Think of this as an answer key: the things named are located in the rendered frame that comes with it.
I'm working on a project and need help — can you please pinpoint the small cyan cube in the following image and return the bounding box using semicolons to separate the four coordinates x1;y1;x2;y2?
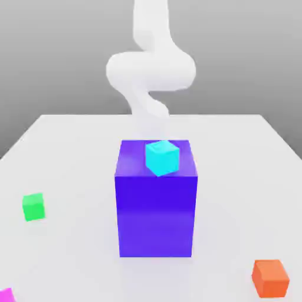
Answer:
145;139;180;178

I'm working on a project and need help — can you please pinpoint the small green cube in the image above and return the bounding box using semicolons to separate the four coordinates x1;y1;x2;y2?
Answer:
22;192;46;222

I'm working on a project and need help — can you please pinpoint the small orange cube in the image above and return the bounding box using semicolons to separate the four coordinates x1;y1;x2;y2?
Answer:
251;259;290;299

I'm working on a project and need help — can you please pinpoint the small magenta cube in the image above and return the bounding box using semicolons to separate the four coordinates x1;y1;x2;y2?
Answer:
0;287;17;302

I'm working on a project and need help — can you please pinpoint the large purple box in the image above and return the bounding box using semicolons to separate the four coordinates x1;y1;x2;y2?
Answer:
114;139;198;258

